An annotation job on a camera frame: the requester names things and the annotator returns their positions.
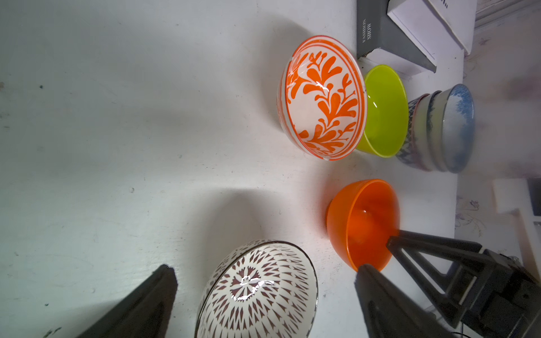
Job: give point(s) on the lime green bowl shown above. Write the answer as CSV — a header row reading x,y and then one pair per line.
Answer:
x,y
388,113

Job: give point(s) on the plain orange bowl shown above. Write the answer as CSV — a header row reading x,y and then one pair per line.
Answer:
x,y
360,220

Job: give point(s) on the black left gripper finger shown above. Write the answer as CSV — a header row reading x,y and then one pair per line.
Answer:
x,y
145,312

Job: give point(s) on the grey book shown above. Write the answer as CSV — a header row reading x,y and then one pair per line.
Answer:
x,y
382,42

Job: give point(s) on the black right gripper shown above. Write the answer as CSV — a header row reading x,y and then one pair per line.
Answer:
x,y
508,304

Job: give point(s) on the red patterned bowl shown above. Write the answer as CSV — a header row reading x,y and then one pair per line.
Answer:
x,y
408,154

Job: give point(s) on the white book black lettering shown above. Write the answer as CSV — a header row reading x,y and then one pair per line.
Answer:
x,y
435,26

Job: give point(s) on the dark rimmed blue floral bowl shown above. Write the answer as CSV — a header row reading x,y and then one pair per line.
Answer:
x,y
451,128

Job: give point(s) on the brown white patterned bowl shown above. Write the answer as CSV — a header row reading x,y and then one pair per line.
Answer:
x,y
264,288

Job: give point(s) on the orange floral white bowl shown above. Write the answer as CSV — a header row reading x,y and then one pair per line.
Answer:
x,y
322,102

